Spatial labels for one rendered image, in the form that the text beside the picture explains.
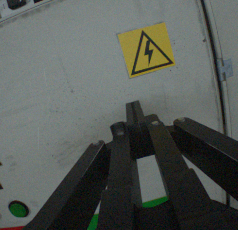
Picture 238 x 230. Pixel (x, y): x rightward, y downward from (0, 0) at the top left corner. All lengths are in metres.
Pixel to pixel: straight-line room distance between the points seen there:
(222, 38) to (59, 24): 0.41
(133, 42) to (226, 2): 0.38
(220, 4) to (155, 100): 0.38
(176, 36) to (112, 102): 0.11
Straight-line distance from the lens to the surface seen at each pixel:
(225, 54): 0.54
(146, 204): 0.30
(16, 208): 0.32
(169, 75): 0.22
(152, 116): 0.17
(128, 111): 0.17
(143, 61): 0.22
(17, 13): 0.25
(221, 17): 0.54
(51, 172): 0.27
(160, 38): 0.22
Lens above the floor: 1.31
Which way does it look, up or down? 15 degrees down
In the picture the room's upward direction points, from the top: 17 degrees counter-clockwise
